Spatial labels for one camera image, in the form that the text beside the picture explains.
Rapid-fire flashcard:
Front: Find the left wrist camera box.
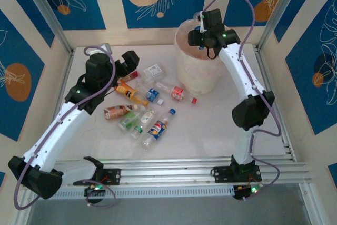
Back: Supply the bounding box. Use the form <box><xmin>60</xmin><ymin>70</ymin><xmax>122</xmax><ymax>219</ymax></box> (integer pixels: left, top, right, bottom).
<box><xmin>98</xmin><ymin>42</ymin><xmax>113</xmax><ymax>54</ymax></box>

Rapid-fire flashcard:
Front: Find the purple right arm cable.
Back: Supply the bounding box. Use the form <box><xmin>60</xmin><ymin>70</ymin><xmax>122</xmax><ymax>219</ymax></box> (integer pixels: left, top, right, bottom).
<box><xmin>202</xmin><ymin>0</ymin><xmax>282</xmax><ymax>202</ymax></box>

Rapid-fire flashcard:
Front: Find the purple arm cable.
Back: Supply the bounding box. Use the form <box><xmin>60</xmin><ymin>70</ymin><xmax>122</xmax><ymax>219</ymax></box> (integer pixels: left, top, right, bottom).
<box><xmin>202</xmin><ymin>0</ymin><xmax>282</xmax><ymax>202</ymax></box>
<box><xmin>13</xmin><ymin>45</ymin><xmax>118</xmax><ymax>210</ymax></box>

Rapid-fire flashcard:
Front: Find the small black controller board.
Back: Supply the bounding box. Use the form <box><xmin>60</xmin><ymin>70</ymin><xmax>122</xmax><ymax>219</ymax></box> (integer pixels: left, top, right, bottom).
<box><xmin>233</xmin><ymin>184</ymin><xmax>264</xmax><ymax>202</ymax></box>
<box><xmin>84</xmin><ymin>184</ymin><xmax>107</xmax><ymax>204</ymax></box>

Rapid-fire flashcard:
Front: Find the clear bottle red label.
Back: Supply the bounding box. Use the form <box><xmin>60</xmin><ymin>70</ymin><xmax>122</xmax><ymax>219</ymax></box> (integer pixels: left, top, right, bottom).
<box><xmin>153</xmin><ymin>81</ymin><xmax>198</xmax><ymax>104</ymax></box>

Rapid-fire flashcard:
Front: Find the orange juice bottle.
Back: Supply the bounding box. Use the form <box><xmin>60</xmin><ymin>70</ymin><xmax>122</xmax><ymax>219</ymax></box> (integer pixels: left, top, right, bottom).
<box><xmin>114</xmin><ymin>81</ymin><xmax>150</xmax><ymax>106</ymax></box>

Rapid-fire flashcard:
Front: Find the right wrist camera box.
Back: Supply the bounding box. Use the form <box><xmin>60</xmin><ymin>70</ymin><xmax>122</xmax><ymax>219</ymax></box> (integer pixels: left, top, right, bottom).
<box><xmin>194</xmin><ymin>11</ymin><xmax>206</xmax><ymax>33</ymax></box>

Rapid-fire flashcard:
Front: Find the aluminium frame leg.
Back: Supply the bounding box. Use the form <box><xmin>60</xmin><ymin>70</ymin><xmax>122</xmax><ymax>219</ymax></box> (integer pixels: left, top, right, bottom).
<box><xmin>299</xmin><ymin>182</ymin><xmax>324</xmax><ymax>225</ymax></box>
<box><xmin>14</xmin><ymin>198</ymin><xmax>36</xmax><ymax>225</ymax></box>

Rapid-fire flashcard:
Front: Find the red gold label bottle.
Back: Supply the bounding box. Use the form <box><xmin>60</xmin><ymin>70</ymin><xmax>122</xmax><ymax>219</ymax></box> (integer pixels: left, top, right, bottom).
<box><xmin>115</xmin><ymin>71</ymin><xmax>140</xmax><ymax>83</ymax></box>

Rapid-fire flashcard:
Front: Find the brown label milk tea bottle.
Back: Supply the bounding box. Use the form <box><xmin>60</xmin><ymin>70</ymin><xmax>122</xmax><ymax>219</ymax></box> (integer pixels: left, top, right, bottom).
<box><xmin>103</xmin><ymin>103</ymin><xmax>139</xmax><ymax>121</ymax></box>

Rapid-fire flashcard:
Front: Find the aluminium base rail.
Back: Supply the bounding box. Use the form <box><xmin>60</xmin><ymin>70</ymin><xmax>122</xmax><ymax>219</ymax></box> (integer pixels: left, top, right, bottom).
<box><xmin>22</xmin><ymin>156</ymin><xmax>313</xmax><ymax>190</ymax></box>

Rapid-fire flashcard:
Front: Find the Pepsi bottle blue cap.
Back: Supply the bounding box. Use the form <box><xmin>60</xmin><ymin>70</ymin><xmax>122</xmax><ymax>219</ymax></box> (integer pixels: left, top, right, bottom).
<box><xmin>141</xmin><ymin>108</ymin><xmax>176</xmax><ymax>151</ymax></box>

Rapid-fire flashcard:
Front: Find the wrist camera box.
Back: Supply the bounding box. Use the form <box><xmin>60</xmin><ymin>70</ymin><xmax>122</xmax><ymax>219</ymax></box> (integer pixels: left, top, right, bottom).
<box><xmin>98</xmin><ymin>42</ymin><xmax>113</xmax><ymax>54</ymax></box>
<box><xmin>194</xmin><ymin>11</ymin><xmax>206</xmax><ymax>33</ymax></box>

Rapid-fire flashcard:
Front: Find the white slotted cable duct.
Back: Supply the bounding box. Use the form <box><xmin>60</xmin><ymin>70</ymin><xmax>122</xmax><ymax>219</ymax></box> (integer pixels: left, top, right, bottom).
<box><xmin>49</xmin><ymin>185</ymin><xmax>236</xmax><ymax>201</ymax></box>

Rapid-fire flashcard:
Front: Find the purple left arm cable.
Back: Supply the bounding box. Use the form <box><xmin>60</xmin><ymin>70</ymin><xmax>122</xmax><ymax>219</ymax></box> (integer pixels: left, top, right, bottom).
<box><xmin>13</xmin><ymin>45</ymin><xmax>118</xmax><ymax>210</ymax></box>

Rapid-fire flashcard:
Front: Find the white bin with plastic liner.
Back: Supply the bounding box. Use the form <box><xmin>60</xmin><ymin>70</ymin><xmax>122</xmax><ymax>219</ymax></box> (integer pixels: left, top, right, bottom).
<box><xmin>173</xmin><ymin>18</ymin><xmax>227</xmax><ymax>95</ymax></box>

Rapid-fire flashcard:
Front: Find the clear bottle white green label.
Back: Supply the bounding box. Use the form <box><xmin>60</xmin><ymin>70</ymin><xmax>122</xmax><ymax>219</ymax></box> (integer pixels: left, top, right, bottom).
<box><xmin>131</xmin><ymin>107</ymin><xmax>156</xmax><ymax>139</ymax></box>

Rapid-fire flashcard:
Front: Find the clear bottle blue label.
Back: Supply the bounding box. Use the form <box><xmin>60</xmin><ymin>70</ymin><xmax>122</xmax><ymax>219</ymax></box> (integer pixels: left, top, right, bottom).
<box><xmin>136</xmin><ymin>82</ymin><xmax>165</xmax><ymax>105</ymax></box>

